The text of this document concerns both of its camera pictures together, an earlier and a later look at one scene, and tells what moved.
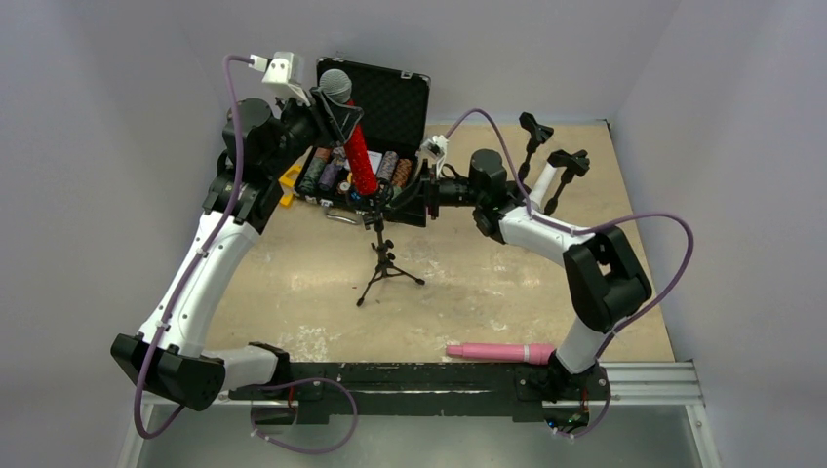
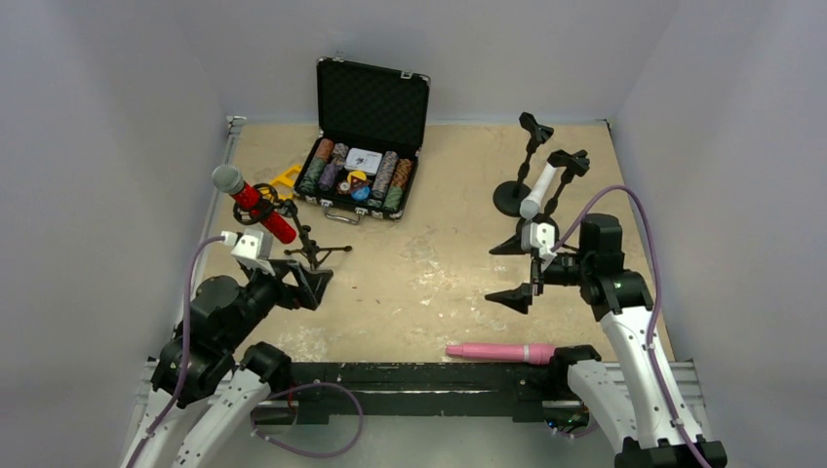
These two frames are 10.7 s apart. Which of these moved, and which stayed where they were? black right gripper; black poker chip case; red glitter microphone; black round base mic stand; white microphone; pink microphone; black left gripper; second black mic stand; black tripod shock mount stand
Moved: black right gripper; black tripod shock mount stand; red glitter microphone; black left gripper
Stayed: white microphone; pink microphone; black round base mic stand; black poker chip case; second black mic stand
